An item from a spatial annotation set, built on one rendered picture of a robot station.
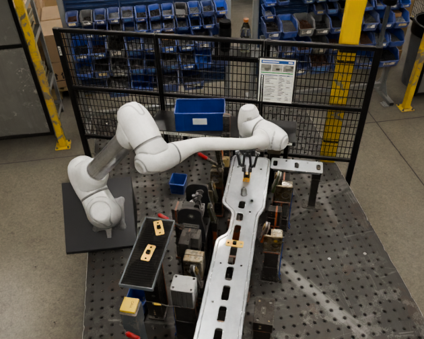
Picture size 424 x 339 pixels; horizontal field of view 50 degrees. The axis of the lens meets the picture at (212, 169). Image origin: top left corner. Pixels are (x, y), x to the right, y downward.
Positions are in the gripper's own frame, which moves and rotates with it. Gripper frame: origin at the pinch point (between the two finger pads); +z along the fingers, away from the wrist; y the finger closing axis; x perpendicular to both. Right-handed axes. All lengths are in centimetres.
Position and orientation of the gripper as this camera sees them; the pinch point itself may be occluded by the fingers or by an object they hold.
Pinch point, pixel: (246, 171)
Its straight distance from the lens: 246.7
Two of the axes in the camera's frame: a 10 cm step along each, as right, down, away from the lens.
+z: 0.3, 7.6, 6.5
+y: 9.8, 0.9, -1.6
